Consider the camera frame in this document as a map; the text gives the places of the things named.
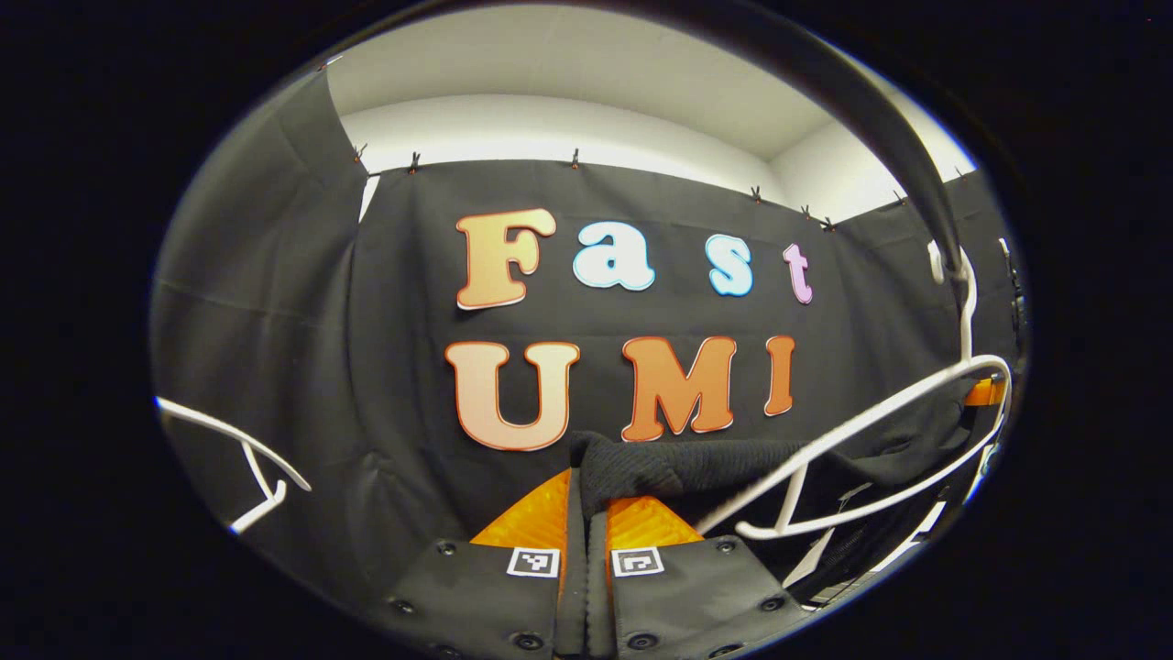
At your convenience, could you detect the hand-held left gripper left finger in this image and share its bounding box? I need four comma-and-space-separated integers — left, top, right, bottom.
384, 468, 588, 660

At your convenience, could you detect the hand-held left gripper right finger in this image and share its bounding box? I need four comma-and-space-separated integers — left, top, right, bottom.
587, 497, 813, 660

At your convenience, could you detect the white hanger with garment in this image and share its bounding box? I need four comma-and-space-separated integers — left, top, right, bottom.
694, 240, 1014, 543

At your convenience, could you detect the black knit garment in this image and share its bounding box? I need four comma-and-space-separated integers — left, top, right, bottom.
567, 430, 978, 611

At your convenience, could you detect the white empty hanger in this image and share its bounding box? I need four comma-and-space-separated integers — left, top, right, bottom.
155, 395, 313, 535

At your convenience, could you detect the black backdrop cloth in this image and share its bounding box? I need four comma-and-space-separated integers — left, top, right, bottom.
148, 66, 1025, 606

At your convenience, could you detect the row of black clips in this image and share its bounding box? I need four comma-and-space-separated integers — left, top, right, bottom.
352, 142, 965, 232

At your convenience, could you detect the black clothes rail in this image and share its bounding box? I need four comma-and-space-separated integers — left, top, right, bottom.
724, 0, 971, 287

